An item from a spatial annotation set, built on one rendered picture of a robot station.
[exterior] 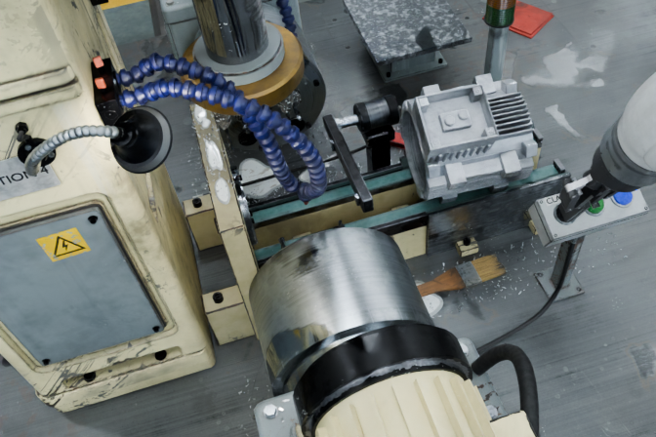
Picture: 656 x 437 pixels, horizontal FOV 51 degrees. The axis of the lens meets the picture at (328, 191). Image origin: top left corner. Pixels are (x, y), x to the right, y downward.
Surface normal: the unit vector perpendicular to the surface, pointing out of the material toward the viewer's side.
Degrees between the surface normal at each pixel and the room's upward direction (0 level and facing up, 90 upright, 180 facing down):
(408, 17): 0
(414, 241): 90
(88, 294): 90
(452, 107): 23
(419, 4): 0
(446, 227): 90
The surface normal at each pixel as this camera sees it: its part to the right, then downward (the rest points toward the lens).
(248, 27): 0.58, 0.59
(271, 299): -0.76, -0.24
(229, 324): 0.28, 0.72
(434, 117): 0.00, -0.29
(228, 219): -0.09, -0.64
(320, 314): -0.36, -0.53
